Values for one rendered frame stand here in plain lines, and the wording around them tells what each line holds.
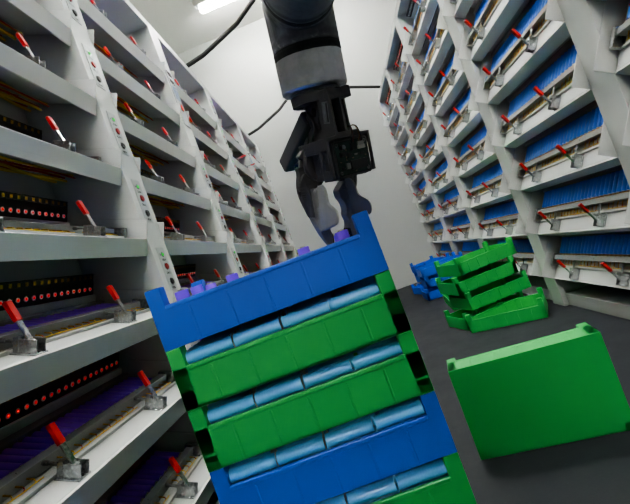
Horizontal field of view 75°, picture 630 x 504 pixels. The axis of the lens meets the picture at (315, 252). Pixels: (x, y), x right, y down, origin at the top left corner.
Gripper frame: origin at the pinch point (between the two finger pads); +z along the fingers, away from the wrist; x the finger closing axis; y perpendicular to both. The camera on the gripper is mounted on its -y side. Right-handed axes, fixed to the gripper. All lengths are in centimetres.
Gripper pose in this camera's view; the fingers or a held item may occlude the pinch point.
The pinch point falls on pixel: (338, 235)
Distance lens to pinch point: 61.5
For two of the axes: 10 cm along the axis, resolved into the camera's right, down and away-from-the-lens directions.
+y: 5.2, 0.6, -8.5
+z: 2.2, 9.5, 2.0
